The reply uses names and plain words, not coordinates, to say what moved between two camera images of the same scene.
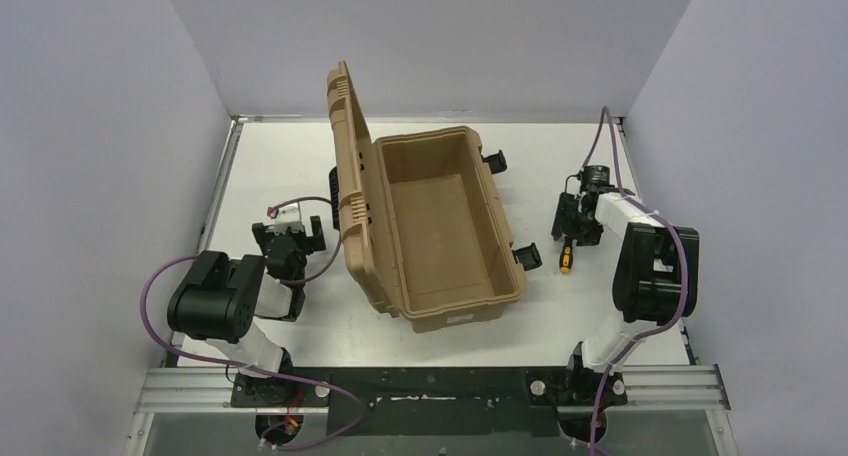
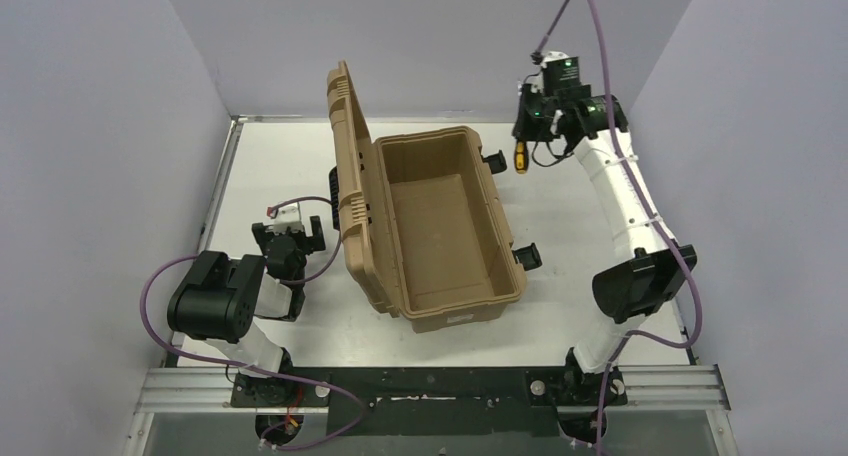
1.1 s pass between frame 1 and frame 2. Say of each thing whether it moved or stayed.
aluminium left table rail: stayed
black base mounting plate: stayed
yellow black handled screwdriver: moved
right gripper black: moved
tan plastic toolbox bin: stayed
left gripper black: stayed
